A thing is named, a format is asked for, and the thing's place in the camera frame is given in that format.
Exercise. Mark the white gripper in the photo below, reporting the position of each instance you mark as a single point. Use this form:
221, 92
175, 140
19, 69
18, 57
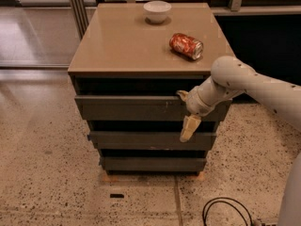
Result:
195, 103

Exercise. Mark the grey top drawer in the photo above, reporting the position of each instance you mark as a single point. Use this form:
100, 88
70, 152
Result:
131, 108

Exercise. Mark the grey drawer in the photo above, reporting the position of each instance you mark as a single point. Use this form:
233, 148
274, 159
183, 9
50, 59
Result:
163, 164
131, 108
151, 141

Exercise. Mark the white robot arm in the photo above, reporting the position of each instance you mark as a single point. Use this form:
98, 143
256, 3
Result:
231, 77

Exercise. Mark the grey drawer cabinet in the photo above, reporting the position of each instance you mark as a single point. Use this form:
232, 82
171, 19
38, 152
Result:
123, 54

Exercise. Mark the grey middle drawer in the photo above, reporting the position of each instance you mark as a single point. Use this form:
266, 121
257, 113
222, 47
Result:
151, 141

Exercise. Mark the grey bottom drawer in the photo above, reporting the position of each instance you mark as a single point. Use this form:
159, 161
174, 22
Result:
163, 164

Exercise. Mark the red soda can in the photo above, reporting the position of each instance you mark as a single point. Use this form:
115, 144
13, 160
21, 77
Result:
186, 45

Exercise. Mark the white ceramic bowl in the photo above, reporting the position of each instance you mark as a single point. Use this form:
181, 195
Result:
156, 11

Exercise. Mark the small black floor object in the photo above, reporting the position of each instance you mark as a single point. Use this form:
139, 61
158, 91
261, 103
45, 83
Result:
117, 196

